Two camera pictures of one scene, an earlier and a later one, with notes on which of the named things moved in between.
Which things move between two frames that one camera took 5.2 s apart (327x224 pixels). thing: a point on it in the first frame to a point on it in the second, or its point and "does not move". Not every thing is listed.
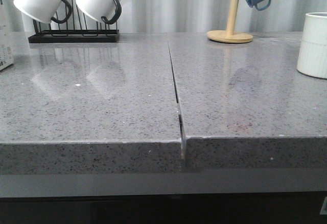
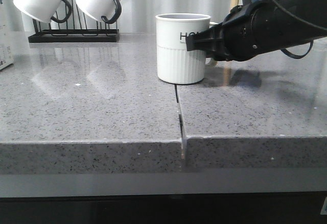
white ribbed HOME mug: (312, 57) to (175, 65)
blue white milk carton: (7, 3) does not move
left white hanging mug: (43, 0) does not move
